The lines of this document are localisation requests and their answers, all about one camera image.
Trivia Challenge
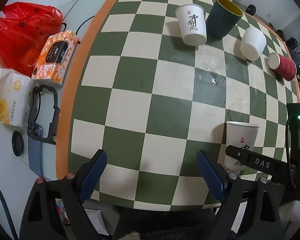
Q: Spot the black round lid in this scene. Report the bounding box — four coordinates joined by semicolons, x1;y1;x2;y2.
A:
11;130;25;155

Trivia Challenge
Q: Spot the grey cable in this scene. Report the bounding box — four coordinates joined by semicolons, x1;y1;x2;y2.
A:
0;171;18;240

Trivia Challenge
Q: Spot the small printed packet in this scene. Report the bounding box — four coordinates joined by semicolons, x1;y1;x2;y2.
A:
55;202;67;224

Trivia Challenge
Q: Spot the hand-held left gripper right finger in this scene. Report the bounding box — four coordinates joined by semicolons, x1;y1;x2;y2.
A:
196;149;286;240

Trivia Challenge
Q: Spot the yellow white tissue package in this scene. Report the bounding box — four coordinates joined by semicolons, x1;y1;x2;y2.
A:
0;61;33;128

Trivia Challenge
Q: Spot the green cream checkered mat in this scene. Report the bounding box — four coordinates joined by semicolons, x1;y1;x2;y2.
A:
55;0;300;212

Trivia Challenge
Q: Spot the blue phone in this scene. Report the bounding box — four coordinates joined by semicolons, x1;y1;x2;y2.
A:
29;124;44;175

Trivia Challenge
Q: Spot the red plastic bag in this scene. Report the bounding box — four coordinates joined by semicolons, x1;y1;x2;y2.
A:
0;2;63;78

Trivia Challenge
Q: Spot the black cable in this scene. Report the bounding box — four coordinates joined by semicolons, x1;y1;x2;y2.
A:
61;15;95;36

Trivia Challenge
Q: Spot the red ribbed paper cup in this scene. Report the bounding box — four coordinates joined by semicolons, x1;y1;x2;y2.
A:
268;52;297;81

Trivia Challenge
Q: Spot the orange tissue pack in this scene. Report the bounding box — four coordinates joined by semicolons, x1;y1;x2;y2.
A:
31;30;80;87

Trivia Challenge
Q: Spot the dark green cup yellow inside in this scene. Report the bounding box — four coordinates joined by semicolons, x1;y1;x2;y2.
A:
205;0;244;40

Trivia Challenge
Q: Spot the plain white cup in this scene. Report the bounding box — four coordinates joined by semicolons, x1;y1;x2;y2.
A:
240;27;267;61

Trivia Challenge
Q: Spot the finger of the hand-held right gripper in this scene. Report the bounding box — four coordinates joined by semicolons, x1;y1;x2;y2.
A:
224;144;292;177

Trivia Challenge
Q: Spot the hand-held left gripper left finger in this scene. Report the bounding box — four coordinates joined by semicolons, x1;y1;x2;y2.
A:
19;149;120;240

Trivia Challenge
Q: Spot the black plastic frame holder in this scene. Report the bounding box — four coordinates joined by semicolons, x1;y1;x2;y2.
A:
27;85;60;145

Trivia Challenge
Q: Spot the white printed paper cup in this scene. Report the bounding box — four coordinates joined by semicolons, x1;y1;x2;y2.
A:
175;4;207;46
224;121;260;172

